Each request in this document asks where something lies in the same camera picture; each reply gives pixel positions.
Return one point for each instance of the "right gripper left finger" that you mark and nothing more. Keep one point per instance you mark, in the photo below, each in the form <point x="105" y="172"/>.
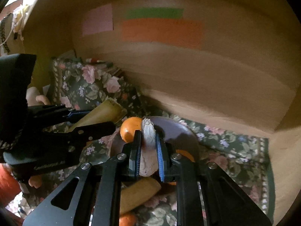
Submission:
<point x="135" y="155"/>

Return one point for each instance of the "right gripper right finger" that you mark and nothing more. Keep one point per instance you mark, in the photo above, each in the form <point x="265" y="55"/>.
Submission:
<point x="164" y="152"/>

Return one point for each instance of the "yellow banana half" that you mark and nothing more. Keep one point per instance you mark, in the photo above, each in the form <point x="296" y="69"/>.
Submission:
<point x="109" y="110"/>

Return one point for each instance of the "person's left hand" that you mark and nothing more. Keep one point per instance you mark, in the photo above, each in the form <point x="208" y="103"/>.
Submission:
<point x="34" y="98"/>

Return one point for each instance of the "orange with Dole sticker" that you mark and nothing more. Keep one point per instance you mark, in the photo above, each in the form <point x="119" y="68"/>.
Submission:
<point x="129" y="127"/>

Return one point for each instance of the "dark round plate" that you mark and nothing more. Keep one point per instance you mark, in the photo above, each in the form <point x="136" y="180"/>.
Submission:
<point x="183" y="170"/>

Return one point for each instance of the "small tangerine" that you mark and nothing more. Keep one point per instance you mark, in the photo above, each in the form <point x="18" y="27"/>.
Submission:
<point x="127" y="219"/>

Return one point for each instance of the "floral cushion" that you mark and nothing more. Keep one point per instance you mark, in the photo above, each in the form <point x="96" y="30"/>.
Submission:
<point x="85" y="86"/>

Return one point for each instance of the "floral dark green cloth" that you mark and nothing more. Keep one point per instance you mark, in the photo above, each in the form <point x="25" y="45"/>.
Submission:
<point x="244" y="158"/>

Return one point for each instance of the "orange sticky note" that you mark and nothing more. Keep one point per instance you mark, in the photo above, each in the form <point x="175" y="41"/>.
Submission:
<point x="176" y="32"/>

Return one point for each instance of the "pink sticky note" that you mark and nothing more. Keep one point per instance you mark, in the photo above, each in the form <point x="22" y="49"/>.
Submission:
<point x="98" y="20"/>

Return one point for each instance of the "green sticky note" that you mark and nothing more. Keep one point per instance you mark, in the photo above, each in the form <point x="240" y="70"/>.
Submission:
<point x="155" y="12"/>

